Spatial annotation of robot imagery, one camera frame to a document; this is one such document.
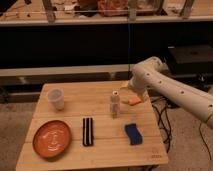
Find long workbench shelf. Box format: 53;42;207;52
0;0;213;27

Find small clear plastic bottle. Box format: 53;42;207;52
110;91;120;118

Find translucent plastic cup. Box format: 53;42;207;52
46;88;64;110

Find black cables on floor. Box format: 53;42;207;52
151;98;213;158

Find wooden table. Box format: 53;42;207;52
16;81;168;171

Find orange carrot toy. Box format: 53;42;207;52
123;97;142;106

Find orange plate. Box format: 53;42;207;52
32;120;71;158

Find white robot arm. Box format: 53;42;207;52
128;57;213;129

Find black box on right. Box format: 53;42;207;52
166;45;213;74

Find blue sponge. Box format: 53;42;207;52
125;123;143;145

